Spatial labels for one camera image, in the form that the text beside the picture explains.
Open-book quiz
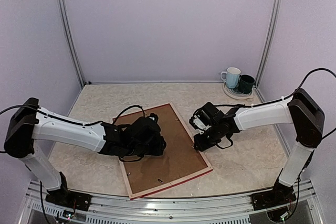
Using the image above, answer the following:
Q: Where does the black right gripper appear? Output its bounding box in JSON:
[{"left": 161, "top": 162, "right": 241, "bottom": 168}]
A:
[{"left": 193, "top": 124, "right": 223, "bottom": 152}]

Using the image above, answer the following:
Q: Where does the brown frame backing board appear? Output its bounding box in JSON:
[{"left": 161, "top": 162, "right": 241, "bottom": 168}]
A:
[{"left": 113, "top": 103, "right": 207, "bottom": 195}]

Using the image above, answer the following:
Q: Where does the red wooden picture frame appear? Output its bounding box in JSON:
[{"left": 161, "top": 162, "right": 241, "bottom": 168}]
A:
[{"left": 112, "top": 101, "right": 214, "bottom": 200}]

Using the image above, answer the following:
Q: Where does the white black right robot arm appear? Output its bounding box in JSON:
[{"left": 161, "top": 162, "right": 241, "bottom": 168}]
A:
[{"left": 189, "top": 88, "right": 325, "bottom": 205}]

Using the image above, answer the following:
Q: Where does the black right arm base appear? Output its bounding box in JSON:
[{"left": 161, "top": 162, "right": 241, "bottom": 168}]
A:
[{"left": 251, "top": 178, "right": 297, "bottom": 211}]

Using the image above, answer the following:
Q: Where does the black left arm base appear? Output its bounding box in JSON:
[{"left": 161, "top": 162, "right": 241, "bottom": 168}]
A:
[{"left": 46, "top": 172, "right": 92, "bottom": 211}]

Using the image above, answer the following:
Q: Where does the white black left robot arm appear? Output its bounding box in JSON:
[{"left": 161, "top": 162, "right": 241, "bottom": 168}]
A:
[{"left": 4, "top": 98, "right": 166, "bottom": 206}]

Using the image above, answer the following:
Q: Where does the white plate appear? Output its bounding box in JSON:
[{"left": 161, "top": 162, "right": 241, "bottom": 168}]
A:
[{"left": 222, "top": 83, "right": 254, "bottom": 101}]

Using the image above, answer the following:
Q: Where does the dark green mug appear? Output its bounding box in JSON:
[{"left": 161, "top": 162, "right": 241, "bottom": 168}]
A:
[{"left": 238, "top": 74, "right": 255, "bottom": 94}]

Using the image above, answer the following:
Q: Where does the light blue mug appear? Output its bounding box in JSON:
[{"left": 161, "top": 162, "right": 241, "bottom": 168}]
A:
[{"left": 220, "top": 67, "right": 241, "bottom": 89}]

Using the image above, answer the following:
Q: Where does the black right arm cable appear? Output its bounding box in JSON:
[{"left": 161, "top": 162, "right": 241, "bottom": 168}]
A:
[{"left": 215, "top": 68, "right": 336, "bottom": 141}]

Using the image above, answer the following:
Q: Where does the aluminium front rail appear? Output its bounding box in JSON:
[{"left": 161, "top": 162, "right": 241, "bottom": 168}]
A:
[{"left": 15, "top": 180, "right": 325, "bottom": 223}]

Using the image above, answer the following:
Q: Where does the right aluminium corner post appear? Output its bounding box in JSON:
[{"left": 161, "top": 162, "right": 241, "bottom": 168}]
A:
[{"left": 255, "top": 0, "right": 281, "bottom": 89}]

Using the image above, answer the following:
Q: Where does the aluminium corner post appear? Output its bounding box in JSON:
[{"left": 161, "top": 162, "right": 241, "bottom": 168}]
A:
[
  {"left": 57, "top": 0, "right": 86, "bottom": 88},
  {"left": 255, "top": 0, "right": 281, "bottom": 89}
]

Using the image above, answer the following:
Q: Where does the left aluminium corner post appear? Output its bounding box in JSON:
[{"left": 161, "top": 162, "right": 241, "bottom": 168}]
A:
[{"left": 57, "top": 0, "right": 86, "bottom": 88}]

